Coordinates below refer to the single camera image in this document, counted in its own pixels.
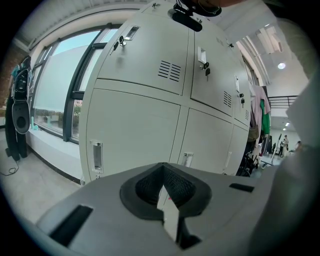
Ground white garment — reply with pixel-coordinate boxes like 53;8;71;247
248;83;258;100

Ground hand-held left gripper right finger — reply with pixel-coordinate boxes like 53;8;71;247
163;162;263;256

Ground green garment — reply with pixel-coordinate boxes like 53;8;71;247
259;99;272;135

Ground frosted glass window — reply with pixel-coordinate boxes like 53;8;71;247
29;23;121;145

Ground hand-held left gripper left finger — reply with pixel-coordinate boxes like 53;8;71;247
36;162;180;256

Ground pink garment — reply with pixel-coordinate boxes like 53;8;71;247
249;84;272;132

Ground grey metal lockers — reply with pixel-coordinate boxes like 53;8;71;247
78;0;253;247

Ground black head camera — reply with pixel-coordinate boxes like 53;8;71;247
167;0;223;33

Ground khaki shoulder bag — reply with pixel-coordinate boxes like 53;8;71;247
247;123;260;143

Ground teal bottle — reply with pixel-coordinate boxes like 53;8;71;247
29;115;41;131

